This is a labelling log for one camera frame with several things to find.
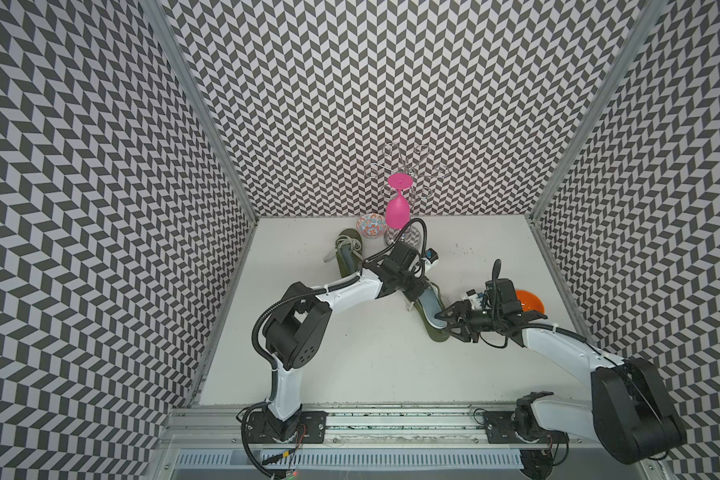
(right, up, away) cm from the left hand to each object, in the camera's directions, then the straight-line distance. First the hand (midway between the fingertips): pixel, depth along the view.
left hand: (422, 284), depth 90 cm
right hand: (+3, -10, -9) cm, 14 cm away
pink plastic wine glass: (-7, +23, +1) cm, 24 cm away
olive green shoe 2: (-24, +10, +11) cm, 28 cm away
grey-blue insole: (+3, -6, -1) cm, 7 cm away
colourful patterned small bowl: (-16, +20, +25) cm, 35 cm away
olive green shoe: (+3, -13, -6) cm, 15 cm away
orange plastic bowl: (+34, -6, +2) cm, 34 cm away
